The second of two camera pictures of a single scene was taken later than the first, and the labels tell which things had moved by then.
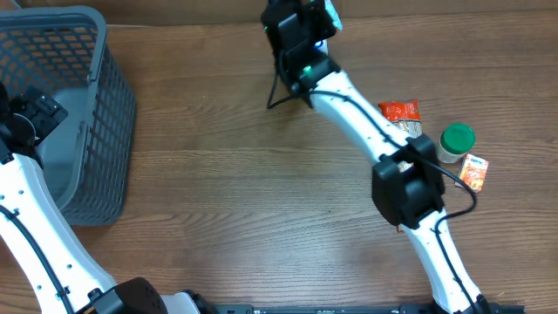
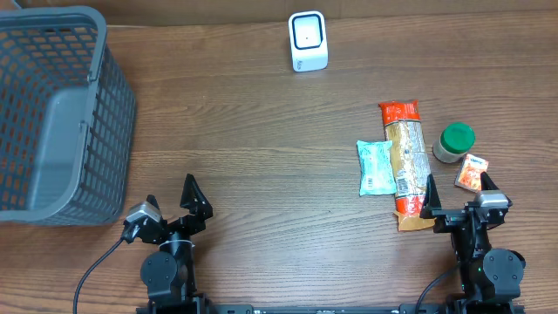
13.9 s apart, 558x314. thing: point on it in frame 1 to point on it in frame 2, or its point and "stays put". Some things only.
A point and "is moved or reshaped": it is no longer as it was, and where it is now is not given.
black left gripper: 48,112 to 177,222
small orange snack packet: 472,173 stays put
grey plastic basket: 70,52 stays put
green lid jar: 455,141 stays put
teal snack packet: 330,10 is moved or reshaped
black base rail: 364,309 stays put
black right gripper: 309,9 to 450,218
